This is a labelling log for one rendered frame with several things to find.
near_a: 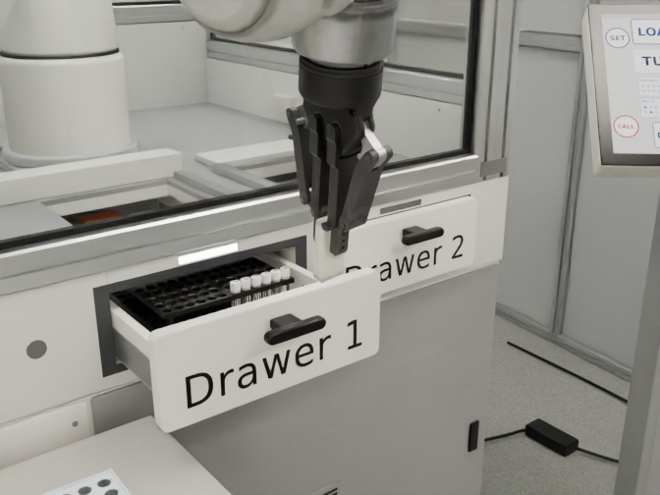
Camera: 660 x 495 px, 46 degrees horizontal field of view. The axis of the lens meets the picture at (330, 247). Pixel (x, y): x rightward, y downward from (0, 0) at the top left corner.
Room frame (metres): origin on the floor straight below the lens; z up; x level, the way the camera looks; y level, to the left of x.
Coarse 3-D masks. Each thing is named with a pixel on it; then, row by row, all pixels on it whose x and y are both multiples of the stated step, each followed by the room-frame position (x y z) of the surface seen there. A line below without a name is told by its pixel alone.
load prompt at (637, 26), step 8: (632, 24) 1.39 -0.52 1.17; (640, 24) 1.39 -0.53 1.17; (648, 24) 1.39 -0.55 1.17; (656, 24) 1.39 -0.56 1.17; (632, 32) 1.38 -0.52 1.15; (640, 32) 1.38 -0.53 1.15; (648, 32) 1.38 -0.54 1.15; (656, 32) 1.38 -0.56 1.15; (632, 40) 1.37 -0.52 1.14; (640, 40) 1.37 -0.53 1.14; (648, 40) 1.37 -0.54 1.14; (656, 40) 1.37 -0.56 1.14
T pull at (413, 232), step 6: (408, 228) 1.06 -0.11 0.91; (414, 228) 1.06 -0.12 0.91; (420, 228) 1.06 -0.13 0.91; (432, 228) 1.05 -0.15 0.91; (438, 228) 1.05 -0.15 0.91; (408, 234) 1.05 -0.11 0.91; (414, 234) 1.03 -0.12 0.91; (420, 234) 1.03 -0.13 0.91; (426, 234) 1.04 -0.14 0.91; (432, 234) 1.04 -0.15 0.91; (438, 234) 1.05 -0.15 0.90; (402, 240) 1.02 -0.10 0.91; (408, 240) 1.02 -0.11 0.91; (414, 240) 1.02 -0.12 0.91; (420, 240) 1.03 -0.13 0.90; (426, 240) 1.04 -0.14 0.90
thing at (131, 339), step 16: (256, 256) 1.01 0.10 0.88; (272, 256) 0.99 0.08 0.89; (304, 272) 0.93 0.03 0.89; (112, 304) 0.83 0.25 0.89; (112, 320) 0.81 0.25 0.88; (128, 320) 0.79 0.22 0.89; (128, 336) 0.78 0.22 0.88; (144, 336) 0.75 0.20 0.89; (128, 352) 0.78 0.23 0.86; (144, 352) 0.75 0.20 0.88; (144, 368) 0.74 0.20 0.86
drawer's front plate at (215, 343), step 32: (320, 288) 0.80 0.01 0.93; (352, 288) 0.83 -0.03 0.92; (192, 320) 0.72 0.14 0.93; (224, 320) 0.73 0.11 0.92; (256, 320) 0.75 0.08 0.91; (352, 320) 0.83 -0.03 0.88; (160, 352) 0.68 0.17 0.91; (192, 352) 0.70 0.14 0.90; (224, 352) 0.72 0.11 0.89; (256, 352) 0.75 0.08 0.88; (352, 352) 0.83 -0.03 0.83; (160, 384) 0.68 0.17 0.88; (192, 384) 0.70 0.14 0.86; (256, 384) 0.75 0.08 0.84; (288, 384) 0.77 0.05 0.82; (160, 416) 0.68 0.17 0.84; (192, 416) 0.70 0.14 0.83
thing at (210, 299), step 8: (280, 280) 0.89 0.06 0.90; (288, 280) 0.89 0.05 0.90; (256, 288) 0.87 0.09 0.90; (264, 288) 0.87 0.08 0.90; (272, 288) 0.88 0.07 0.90; (208, 296) 0.84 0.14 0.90; (216, 296) 0.84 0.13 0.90; (224, 296) 0.85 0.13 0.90; (232, 296) 0.84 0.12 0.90; (240, 296) 0.85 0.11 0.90; (176, 304) 0.82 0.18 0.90; (184, 304) 0.82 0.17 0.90; (192, 304) 0.82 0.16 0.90; (200, 304) 0.82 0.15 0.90; (208, 304) 0.82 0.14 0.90; (216, 304) 0.83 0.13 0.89; (160, 312) 0.80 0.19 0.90; (168, 312) 0.80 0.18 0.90; (176, 312) 0.80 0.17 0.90; (184, 312) 0.80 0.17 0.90
